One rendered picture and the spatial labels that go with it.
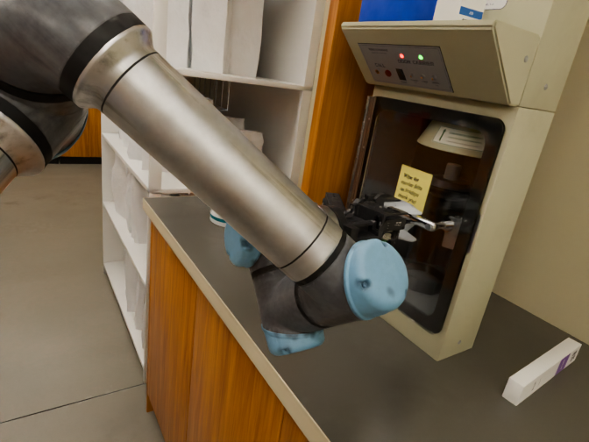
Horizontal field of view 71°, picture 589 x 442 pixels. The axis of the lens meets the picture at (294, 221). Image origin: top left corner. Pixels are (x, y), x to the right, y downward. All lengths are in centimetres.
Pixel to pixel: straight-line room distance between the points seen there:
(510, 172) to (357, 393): 44
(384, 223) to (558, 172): 63
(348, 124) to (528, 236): 55
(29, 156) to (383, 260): 37
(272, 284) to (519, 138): 46
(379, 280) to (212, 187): 18
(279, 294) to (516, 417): 48
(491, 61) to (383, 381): 53
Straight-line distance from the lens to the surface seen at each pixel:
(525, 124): 75
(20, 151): 49
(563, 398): 93
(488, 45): 65
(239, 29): 192
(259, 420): 91
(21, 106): 48
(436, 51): 71
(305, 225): 39
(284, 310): 49
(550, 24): 74
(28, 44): 41
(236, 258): 53
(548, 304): 121
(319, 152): 93
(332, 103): 92
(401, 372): 80
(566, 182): 115
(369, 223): 62
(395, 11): 76
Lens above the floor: 141
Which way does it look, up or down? 20 degrees down
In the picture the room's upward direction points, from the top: 9 degrees clockwise
